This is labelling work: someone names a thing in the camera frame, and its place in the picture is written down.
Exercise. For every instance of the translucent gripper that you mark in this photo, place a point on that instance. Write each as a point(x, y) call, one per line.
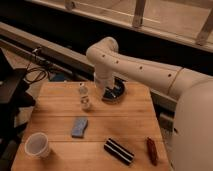
point(107, 92)

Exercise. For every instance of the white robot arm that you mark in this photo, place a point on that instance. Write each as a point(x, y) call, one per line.
point(192, 140)

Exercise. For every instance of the dark round bowl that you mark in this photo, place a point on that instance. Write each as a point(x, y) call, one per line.
point(118, 90)

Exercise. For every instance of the clear plastic bottle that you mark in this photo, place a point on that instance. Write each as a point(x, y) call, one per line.
point(84, 98)

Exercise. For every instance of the blue sponge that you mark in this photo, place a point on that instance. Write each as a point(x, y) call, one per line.
point(79, 126)

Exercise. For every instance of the black white striped block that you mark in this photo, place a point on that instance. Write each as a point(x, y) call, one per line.
point(118, 151)

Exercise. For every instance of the red brown oblong object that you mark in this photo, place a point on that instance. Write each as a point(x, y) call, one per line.
point(152, 151)

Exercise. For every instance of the white plastic cup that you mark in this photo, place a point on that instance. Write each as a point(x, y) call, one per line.
point(37, 145)

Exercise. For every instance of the black equipment at left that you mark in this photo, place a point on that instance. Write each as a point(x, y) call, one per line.
point(13, 96)

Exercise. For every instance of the wooden railing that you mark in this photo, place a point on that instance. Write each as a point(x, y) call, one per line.
point(188, 22)

